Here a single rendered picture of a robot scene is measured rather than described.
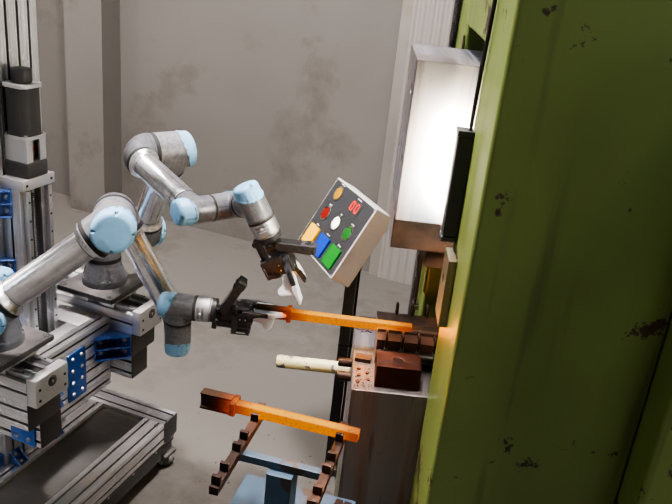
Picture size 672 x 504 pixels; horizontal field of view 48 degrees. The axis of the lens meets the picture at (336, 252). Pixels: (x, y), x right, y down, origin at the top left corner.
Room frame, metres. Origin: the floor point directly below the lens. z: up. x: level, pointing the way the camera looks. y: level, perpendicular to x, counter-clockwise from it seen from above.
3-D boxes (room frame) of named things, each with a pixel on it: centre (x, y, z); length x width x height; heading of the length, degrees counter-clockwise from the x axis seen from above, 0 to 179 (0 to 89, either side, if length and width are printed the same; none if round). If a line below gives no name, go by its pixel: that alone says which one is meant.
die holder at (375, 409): (1.91, -0.36, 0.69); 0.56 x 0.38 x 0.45; 90
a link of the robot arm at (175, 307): (1.94, 0.43, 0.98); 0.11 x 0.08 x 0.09; 90
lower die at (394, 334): (1.96, -0.35, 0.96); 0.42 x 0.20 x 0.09; 90
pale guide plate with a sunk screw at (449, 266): (1.65, -0.27, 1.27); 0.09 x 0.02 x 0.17; 0
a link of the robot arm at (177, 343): (1.96, 0.44, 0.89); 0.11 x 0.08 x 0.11; 16
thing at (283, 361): (2.31, -0.05, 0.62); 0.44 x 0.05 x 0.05; 90
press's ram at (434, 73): (1.92, -0.35, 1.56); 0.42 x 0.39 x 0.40; 90
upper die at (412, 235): (1.96, -0.35, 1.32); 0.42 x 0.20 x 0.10; 90
